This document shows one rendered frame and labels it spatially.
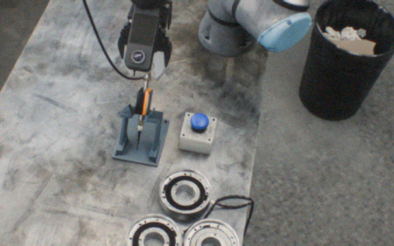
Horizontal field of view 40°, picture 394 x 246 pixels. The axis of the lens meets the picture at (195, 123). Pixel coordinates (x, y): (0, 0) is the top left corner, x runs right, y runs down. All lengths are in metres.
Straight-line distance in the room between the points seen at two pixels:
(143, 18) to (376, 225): 1.45
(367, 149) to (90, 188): 1.45
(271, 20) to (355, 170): 1.18
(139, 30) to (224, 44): 0.46
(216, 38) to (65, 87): 0.39
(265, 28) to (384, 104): 1.40
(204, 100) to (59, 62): 0.37
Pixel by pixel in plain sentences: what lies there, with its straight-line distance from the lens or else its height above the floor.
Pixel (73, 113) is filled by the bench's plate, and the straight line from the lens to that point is 1.26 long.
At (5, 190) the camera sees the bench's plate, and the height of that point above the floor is 0.80.
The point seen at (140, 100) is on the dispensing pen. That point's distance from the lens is 1.11.
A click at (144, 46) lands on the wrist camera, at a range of 0.93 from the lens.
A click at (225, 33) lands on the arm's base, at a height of 0.86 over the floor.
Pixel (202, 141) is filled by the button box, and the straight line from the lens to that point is 1.15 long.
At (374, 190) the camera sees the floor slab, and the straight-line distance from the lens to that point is 2.24.
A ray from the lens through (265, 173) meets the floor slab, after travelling 2.15.
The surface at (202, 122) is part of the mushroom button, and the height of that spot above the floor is 0.87.
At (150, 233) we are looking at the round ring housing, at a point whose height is 0.83.
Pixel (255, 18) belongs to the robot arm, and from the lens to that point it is 1.22.
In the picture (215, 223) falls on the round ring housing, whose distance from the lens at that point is 1.07.
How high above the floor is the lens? 1.78
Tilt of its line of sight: 52 degrees down
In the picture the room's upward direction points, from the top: 7 degrees clockwise
